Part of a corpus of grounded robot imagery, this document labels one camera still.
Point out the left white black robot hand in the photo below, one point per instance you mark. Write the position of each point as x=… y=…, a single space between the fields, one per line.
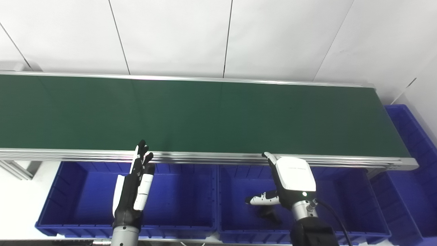
x=129 y=194

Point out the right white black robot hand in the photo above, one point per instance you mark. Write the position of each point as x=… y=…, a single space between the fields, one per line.
x=295 y=177

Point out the black flanged machine part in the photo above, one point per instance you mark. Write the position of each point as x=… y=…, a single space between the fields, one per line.
x=269 y=215

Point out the blue plastic bin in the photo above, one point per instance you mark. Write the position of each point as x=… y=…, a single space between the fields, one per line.
x=344 y=198
x=409 y=191
x=181 y=198

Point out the green conveyor belt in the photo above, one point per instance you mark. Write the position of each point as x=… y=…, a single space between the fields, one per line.
x=205 y=116
x=211 y=158

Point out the aluminium conveyor support leg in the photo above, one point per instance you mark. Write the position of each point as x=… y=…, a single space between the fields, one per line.
x=15 y=169

